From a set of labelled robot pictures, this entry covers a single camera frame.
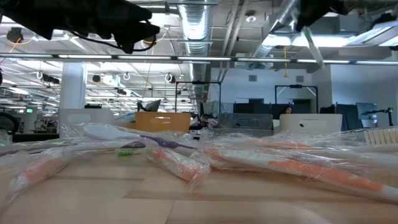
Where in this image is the long ceiling light bar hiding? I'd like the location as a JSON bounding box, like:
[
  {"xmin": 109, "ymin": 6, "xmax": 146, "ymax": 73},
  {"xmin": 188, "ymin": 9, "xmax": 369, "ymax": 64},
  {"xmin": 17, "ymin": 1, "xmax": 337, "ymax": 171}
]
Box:
[{"xmin": 0, "ymin": 52, "xmax": 398, "ymax": 66}]

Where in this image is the black station frame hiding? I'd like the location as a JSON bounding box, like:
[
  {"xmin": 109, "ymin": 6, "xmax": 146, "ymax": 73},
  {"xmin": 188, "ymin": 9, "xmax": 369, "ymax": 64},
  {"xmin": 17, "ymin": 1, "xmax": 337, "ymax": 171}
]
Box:
[{"xmin": 274, "ymin": 83, "xmax": 319, "ymax": 114}]

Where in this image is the orange plastic bin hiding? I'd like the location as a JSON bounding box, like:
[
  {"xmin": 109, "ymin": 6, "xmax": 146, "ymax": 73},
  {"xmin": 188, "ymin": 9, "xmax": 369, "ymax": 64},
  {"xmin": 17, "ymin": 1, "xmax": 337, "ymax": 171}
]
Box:
[{"xmin": 134, "ymin": 111, "xmax": 192, "ymax": 137}]

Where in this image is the grey translucent plastic bin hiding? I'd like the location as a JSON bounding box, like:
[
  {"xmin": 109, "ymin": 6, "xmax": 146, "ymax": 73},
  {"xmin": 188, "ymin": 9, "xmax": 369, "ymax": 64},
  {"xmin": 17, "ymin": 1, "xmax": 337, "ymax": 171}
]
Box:
[{"xmin": 217, "ymin": 112, "xmax": 274, "ymax": 131}]

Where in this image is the yellow hanging cord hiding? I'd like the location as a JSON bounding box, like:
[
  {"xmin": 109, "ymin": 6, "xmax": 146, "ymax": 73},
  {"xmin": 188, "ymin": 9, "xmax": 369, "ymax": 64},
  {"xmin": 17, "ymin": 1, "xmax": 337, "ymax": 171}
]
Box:
[{"xmin": 282, "ymin": 45, "xmax": 289, "ymax": 78}]

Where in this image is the black ceiling camera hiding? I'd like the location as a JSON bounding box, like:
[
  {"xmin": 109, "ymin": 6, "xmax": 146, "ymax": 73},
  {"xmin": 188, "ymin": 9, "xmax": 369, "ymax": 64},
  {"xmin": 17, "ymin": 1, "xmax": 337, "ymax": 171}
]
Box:
[{"xmin": 6, "ymin": 27, "xmax": 25, "ymax": 44}]

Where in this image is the white square column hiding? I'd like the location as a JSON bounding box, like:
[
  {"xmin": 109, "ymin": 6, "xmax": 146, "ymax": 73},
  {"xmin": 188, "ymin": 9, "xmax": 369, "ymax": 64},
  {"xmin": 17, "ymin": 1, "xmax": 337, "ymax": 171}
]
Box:
[{"xmin": 58, "ymin": 61, "xmax": 87, "ymax": 110}]

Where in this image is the silver ceiling duct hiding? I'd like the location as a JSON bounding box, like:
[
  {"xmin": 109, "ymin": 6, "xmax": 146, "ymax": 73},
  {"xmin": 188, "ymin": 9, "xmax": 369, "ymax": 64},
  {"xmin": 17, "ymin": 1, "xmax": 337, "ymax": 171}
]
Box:
[
  {"xmin": 177, "ymin": 0, "xmax": 213, "ymax": 105},
  {"xmin": 248, "ymin": 0, "xmax": 307, "ymax": 62}
]

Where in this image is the white plastic bin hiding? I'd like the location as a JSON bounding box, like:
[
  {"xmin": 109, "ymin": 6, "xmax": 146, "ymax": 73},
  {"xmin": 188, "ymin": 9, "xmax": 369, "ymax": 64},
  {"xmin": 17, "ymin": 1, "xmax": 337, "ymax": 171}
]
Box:
[
  {"xmin": 58, "ymin": 108, "xmax": 116, "ymax": 133},
  {"xmin": 279, "ymin": 113, "xmax": 343, "ymax": 134}
]

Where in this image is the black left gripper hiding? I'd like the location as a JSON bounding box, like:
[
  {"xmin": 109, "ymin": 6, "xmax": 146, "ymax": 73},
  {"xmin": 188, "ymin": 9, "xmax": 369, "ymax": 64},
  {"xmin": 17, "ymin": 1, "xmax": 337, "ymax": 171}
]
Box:
[{"xmin": 102, "ymin": 0, "xmax": 161, "ymax": 54}]

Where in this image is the dark office partition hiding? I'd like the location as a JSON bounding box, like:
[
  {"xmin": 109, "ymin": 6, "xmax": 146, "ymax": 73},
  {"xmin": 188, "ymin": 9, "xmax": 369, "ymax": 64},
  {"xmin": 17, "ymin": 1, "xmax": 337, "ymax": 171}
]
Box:
[{"xmin": 233, "ymin": 98, "xmax": 318, "ymax": 114}]

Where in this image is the computer monitor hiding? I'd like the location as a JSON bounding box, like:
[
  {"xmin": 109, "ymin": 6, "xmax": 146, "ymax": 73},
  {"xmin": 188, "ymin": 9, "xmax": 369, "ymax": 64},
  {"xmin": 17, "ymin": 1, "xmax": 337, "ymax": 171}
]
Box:
[
  {"xmin": 136, "ymin": 98, "xmax": 162, "ymax": 113},
  {"xmin": 355, "ymin": 101, "xmax": 379, "ymax": 122}
]

